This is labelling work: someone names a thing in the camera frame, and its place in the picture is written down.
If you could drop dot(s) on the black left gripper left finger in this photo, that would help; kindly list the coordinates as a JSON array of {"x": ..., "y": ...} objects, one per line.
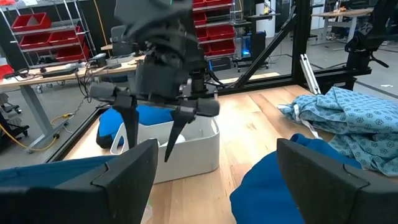
[{"x": 77, "y": 202}]

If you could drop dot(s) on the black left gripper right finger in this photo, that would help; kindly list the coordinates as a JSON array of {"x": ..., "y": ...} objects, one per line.
[{"x": 335, "y": 199}]

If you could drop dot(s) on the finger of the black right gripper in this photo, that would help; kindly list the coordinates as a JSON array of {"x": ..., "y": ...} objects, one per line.
[
  {"x": 130, "y": 121},
  {"x": 180, "y": 124}
]

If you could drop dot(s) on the grey plastic bin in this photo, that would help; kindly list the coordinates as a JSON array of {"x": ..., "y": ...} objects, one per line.
[{"x": 192, "y": 158}]

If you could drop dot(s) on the blue patterned hospital gown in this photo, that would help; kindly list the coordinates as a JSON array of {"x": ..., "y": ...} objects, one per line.
[{"x": 357, "y": 118}]

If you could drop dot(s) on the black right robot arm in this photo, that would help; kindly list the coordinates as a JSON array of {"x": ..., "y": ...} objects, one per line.
[{"x": 155, "y": 21}]

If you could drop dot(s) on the red plastic storage bin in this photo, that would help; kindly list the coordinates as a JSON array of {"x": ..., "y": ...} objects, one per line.
[
  {"x": 217, "y": 2},
  {"x": 199, "y": 19},
  {"x": 220, "y": 32},
  {"x": 66, "y": 36},
  {"x": 202, "y": 35},
  {"x": 222, "y": 48},
  {"x": 73, "y": 53},
  {"x": 31, "y": 21},
  {"x": 35, "y": 41}
]

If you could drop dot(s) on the blue pillow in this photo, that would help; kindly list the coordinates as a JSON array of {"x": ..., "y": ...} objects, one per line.
[{"x": 109, "y": 124}]

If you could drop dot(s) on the grey office chair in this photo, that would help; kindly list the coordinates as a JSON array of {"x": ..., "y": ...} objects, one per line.
[{"x": 119, "y": 40}]

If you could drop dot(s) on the folded navy cloth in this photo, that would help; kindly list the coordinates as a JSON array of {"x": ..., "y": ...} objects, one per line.
[{"x": 264, "y": 193}]

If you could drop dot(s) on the black power strip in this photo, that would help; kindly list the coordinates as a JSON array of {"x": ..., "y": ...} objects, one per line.
[{"x": 59, "y": 72}]

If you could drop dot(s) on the blue lit computer case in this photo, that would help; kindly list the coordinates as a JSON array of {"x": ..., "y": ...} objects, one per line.
[{"x": 245, "y": 46}]

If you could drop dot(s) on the black shelf rack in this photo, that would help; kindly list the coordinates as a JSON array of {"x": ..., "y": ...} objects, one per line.
[{"x": 239, "y": 21}]

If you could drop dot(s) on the wooden desk grey legs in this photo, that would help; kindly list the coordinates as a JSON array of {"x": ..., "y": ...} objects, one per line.
[{"x": 31, "y": 79}]

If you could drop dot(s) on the white aluminium bar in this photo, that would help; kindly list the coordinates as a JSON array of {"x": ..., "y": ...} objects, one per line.
[{"x": 309, "y": 74}]

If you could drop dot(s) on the wooden table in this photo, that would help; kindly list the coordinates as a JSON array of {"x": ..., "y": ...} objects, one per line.
[{"x": 342, "y": 14}]

